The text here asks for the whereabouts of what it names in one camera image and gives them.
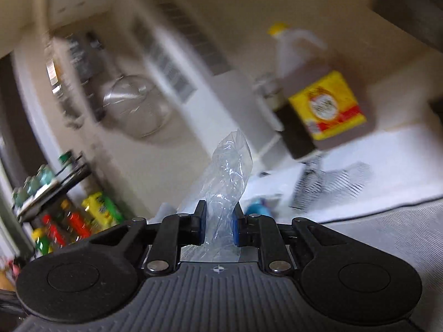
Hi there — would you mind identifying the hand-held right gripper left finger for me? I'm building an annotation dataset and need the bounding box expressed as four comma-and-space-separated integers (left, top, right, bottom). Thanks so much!
90, 200, 208, 278

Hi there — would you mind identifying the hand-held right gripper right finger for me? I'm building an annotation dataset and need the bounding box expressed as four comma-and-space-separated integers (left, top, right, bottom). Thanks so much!
233, 203, 350, 277

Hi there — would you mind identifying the glass bowl on wall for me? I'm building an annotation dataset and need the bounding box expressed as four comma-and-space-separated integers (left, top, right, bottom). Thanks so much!
101, 74, 174, 139

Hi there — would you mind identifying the white geometric print mat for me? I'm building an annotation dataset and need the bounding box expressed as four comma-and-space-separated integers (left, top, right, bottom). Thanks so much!
242, 124, 443, 224

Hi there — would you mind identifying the grey fabric mat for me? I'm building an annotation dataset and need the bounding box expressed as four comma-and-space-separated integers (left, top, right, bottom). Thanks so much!
311, 199, 443, 322

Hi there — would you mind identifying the black wire rack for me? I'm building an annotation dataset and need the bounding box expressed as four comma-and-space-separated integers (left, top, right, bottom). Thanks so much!
13, 151, 92, 224

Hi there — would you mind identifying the green yellow bag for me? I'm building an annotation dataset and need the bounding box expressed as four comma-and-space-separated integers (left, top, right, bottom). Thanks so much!
81, 192, 124, 229

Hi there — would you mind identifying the large brown jug yellow label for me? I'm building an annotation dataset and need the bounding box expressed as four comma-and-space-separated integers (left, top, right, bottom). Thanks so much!
268, 24, 368, 151

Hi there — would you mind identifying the hanging metal utensil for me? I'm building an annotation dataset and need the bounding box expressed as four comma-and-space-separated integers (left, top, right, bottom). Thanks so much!
45, 38, 71, 113

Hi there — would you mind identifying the blue disposable glove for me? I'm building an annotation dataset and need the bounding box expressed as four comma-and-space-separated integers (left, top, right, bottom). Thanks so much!
245, 198, 278, 217

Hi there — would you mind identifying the white column casing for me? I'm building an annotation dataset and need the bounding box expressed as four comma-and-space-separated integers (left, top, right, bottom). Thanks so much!
125, 0, 282, 161

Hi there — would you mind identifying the red bottle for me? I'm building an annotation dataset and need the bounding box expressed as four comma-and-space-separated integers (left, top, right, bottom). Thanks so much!
42, 215, 67, 247
67, 210, 91, 240

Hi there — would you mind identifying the row of teal jars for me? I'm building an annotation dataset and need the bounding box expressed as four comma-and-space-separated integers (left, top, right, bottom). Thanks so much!
12, 165, 58, 209

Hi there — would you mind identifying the dark sauce dispenser bottle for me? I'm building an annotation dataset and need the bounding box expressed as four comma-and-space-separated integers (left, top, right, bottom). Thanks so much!
254, 72, 318, 160

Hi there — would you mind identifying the clear plastic wrapper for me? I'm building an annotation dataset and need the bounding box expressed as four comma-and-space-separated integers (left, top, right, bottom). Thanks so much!
178, 129, 255, 263

